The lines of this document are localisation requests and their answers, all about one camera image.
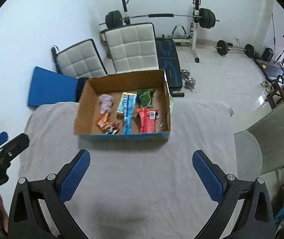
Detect small white quilted cushion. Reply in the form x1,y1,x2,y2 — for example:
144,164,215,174
51,39,107,79

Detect light blue snack packet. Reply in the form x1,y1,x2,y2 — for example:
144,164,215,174
122,93,137,135

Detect chrome dumbbell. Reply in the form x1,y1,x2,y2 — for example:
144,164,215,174
181,70,195,91

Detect yellow blue tissue pack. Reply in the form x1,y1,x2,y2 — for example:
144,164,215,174
117,92,129,119

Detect purple fluffy towel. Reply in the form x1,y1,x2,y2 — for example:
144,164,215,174
99,94,114,114

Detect orange snack packet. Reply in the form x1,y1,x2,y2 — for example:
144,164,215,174
95,111,120,135

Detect black blue weight bench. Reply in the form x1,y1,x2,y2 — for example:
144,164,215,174
155,38,185,98

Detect floor barbell black plates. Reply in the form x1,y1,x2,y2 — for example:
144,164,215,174
215,40,255,58

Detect red snack packet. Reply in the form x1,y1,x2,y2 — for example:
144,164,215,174
135,108,159,133

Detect large white quilted cushion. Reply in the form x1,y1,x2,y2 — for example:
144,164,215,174
104,23,159,73

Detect green wet wipes pack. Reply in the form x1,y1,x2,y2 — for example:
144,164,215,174
135,88,156,109

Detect beige chair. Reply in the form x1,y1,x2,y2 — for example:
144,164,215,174
234,103,284,181

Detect black treadmill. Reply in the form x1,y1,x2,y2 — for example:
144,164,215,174
253,48,284,81

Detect white tablecloth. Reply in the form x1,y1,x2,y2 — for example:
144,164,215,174
20,99,237,238

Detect brown cardboard box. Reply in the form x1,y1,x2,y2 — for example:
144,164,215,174
74,70,172,140

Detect rack barbell black plates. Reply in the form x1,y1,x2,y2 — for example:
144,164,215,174
99,8,220,29

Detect blue foam mat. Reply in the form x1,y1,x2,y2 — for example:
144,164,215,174
27,66,79,107

